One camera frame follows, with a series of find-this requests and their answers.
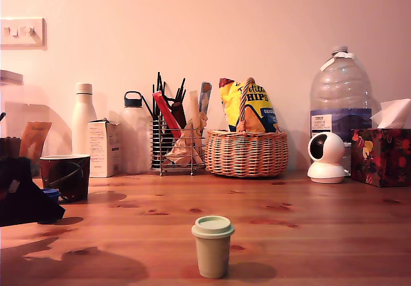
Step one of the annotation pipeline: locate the blue coffee capsule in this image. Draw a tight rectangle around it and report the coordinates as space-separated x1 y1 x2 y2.
41 188 62 205

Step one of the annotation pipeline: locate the pale green coffee capsule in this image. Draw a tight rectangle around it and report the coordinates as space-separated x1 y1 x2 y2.
191 215 236 280

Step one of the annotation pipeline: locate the dark patterned coffee mug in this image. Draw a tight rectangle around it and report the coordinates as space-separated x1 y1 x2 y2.
39 154 91 204

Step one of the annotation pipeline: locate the dark brown container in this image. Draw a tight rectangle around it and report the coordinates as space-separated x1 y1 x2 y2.
0 136 22 160

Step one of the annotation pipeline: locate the orange sachet packet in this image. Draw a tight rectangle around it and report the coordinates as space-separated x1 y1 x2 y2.
19 121 53 177

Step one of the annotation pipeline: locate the white printed carton box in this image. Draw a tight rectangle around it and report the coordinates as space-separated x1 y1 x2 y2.
87 118 122 179

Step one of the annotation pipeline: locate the white insulated bottle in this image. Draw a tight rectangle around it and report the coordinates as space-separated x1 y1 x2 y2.
71 83 98 156

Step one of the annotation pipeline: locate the crumpled white paper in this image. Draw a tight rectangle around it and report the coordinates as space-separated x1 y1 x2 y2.
164 136 194 165

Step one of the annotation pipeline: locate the red sachet packet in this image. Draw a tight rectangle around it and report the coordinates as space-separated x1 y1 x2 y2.
152 91 182 139

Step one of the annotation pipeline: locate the pale paper chopstick sleeve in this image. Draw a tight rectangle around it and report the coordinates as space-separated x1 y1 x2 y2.
188 89 207 165

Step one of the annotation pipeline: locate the blue patterned paper sleeve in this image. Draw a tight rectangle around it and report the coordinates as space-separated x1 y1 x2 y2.
198 81 213 114

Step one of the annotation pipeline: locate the woven wicker basket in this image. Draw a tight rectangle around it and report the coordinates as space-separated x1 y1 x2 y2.
204 76 289 179

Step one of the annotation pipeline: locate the yellow tortilla chips bag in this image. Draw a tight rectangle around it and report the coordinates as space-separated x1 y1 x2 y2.
218 77 279 134

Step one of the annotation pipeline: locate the large clear water bottle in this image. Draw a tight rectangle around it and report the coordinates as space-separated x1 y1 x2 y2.
310 45 374 171

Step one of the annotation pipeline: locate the dark floral tissue box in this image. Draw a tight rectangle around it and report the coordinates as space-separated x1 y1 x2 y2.
350 128 411 188

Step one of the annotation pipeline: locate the white tissue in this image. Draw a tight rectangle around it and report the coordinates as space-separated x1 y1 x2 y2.
369 98 411 130

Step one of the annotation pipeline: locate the chrome wire utensil rack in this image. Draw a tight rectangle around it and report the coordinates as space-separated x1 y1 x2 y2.
150 116 207 177

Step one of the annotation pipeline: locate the white wall switch plate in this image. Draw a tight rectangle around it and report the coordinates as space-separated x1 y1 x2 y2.
0 18 48 51

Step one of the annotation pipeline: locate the small white round camera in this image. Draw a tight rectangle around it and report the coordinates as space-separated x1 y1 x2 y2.
306 132 347 184

